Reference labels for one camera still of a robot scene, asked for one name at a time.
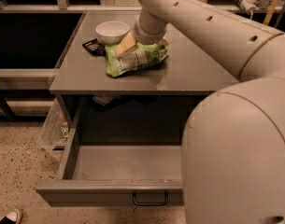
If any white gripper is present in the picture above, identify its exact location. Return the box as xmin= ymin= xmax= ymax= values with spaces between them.
xmin=113 ymin=9 xmax=169 ymax=58

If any clear plastic bag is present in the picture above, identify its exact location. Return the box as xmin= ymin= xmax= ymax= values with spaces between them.
xmin=38 ymin=100 xmax=68 ymax=151

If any open grey top drawer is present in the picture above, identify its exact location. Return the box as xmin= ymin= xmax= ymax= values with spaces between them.
xmin=36 ymin=96 xmax=187 ymax=206

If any black and white shoe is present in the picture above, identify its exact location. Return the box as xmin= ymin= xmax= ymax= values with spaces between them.
xmin=0 ymin=209 xmax=22 ymax=224

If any black chair leg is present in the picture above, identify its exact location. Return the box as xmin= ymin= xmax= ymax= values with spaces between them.
xmin=0 ymin=92 xmax=16 ymax=120

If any black drawer handle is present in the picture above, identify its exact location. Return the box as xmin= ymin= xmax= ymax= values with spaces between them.
xmin=133 ymin=193 xmax=169 ymax=207

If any white ceramic bowl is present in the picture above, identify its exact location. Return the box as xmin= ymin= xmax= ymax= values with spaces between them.
xmin=95 ymin=21 xmax=130 ymax=45

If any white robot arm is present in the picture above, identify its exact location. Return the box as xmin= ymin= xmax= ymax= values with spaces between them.
xmin=134 ymin=0 xmax=285 ymax=224

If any green rice chip bag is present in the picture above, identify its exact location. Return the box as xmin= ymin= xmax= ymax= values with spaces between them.
xmin=105 ymin=43 xmax=168 ymax=77

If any small black packet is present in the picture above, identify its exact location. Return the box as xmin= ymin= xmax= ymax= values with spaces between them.
xmin=82 ymin=38 xmax=106 ymax=56

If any grey drawer cabinet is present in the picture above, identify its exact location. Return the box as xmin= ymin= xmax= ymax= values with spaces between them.
xmin=49 ymin=10 xmax=241 ymax=142

